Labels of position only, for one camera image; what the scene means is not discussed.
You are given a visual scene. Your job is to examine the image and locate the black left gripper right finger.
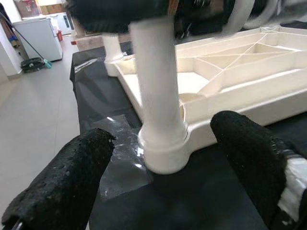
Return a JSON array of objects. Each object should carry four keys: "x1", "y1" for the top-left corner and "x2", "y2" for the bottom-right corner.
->
[{"x1": 210, "y1": 110, "x2": 307, "y2": 230}]

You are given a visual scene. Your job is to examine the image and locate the black tablecloth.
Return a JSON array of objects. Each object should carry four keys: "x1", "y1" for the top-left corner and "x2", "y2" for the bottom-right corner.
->
[{"x1": 69, "y1": 20, "x2": 307, "y2": 230}]

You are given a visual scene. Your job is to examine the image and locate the beige woven mat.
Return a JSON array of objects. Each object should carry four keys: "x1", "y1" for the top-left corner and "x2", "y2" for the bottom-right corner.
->
[{"x1": 75, "y1": 33, "x2": 132, "y2": 51}]

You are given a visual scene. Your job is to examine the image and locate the white plastic children table top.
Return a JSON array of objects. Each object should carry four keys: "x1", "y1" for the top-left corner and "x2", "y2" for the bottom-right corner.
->
[{"x1": 104, "y1": 26, "x2": 307, "y2": 174}]

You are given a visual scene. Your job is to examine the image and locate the black floor item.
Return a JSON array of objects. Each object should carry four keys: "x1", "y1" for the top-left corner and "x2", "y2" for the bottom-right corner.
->
[{"x1": 20, "y1": 57, "x2": 52, "y2": 72}]

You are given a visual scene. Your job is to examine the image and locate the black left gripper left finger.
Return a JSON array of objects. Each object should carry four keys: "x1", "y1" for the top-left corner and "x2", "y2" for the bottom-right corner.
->
[{"x1": 0, "y1": 128, "x2": 117, "y2": 230}]

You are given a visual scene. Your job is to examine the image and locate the clear tape patch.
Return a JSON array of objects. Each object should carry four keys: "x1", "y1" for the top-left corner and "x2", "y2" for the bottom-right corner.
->
[{"x1": 92, "y1": 114, "x2": 154, "y2": 202}]

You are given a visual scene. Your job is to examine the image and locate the white chest freezer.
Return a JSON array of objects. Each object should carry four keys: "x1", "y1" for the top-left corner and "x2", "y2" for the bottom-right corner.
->
[{"x1": 13, "y1": 16, "x2": 63, "y2": 62}]

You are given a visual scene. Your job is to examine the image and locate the white plastic table leg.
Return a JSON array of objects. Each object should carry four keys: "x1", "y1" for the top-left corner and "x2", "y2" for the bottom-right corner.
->
[
  {"x1": 102, "y1": 33, "x2": 125, "y2": 62},
  {"x1": 128, "y1": 20, "x2": 191, "y2": 149}
]

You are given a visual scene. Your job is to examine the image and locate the grey mop handle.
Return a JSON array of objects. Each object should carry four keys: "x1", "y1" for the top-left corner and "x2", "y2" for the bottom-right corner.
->
[{"x1": 0, "y1": 13, "x2": 46, "y2": 60}]

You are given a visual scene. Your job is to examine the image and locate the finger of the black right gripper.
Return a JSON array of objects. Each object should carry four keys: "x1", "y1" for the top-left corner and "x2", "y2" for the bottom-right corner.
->
[{"x1": 71, "y1": 0, "x2": 176, "y2": 34}]

